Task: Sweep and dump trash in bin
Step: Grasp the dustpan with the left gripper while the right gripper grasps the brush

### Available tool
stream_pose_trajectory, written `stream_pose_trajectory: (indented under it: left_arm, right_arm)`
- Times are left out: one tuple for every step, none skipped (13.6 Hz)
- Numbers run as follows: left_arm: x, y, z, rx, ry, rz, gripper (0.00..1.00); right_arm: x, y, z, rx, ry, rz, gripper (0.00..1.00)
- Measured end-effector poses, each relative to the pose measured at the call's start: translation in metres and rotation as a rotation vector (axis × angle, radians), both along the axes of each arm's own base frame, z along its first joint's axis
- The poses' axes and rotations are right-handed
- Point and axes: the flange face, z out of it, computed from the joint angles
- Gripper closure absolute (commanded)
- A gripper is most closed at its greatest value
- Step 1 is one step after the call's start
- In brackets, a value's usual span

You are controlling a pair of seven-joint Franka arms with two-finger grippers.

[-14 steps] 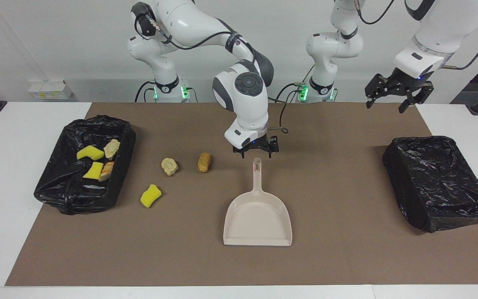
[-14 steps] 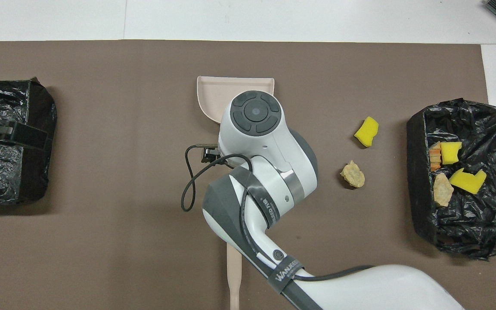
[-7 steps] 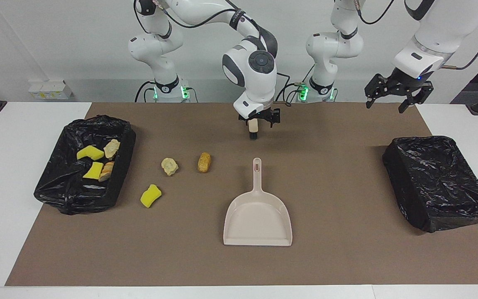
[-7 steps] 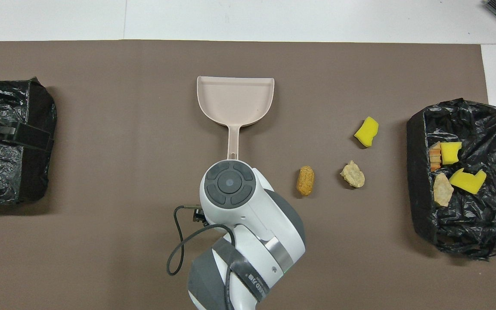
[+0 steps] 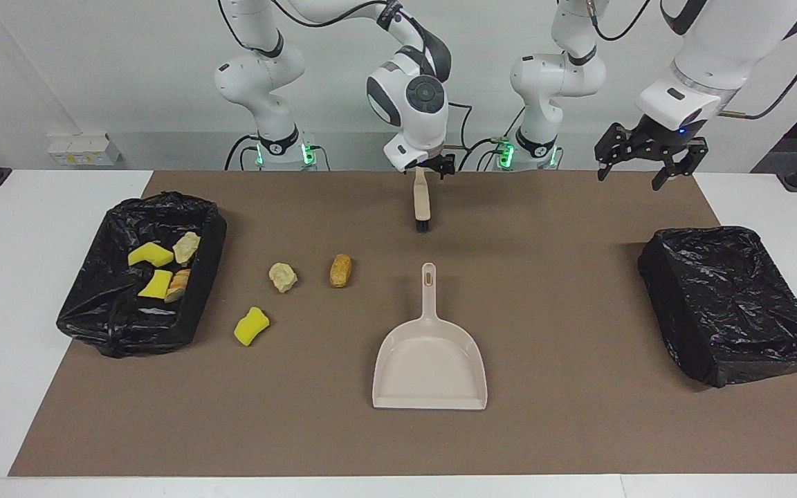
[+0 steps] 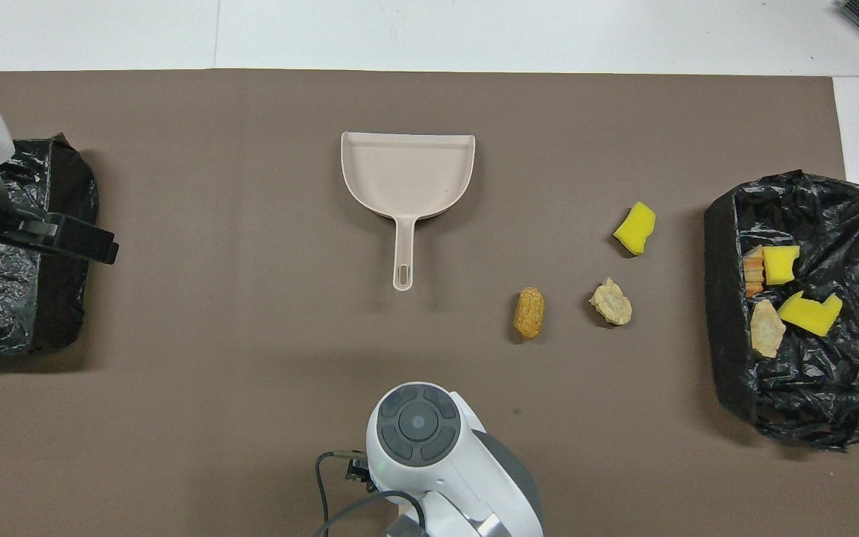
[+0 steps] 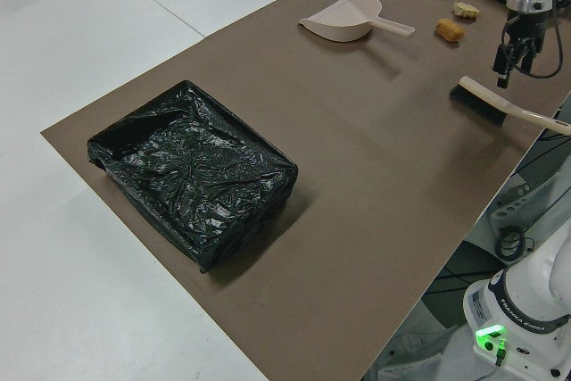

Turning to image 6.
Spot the beige plastic dustpan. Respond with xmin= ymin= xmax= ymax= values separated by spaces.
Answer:
xmin=340 ymin=131 xmax=476 ymax=292

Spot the black bag lined bin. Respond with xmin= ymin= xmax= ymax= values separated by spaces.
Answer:
xmin=703 ymin=170 xmax=859 ymax=452
xmin=0 ymin=133 xmax=100 ymax=356

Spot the orange striped bread piece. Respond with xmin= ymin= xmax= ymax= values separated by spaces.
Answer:
xmin=743 ymin=245 xmax=766 ymax=298

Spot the brown peanut shaped bread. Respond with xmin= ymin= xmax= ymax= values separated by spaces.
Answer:
xmin=513 ymin=287 xmax=546 ymax=340

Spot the notched yellow sponge piece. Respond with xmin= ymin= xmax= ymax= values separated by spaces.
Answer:
xmin=777 ymin=291 xmax=843 ymax=337

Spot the wavy yellow sponge piece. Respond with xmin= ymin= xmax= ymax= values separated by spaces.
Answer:
xmin=613 ymin=201 xmax=656 ymax=257

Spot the green and yellow sponge piece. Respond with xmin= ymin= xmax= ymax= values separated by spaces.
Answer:
xmin=763 ymin=245 xmax=802 ymax=286

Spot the cream foam chunk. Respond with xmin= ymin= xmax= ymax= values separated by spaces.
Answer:
xmin=588 ymin=277 xmax=633 ymax=327
xmin=750 ymin=298 xmax=787 ymax=359

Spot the brown table mat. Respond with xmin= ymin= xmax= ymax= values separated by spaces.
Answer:
xmin=0 ymin=69 xmax=859 ymax=537

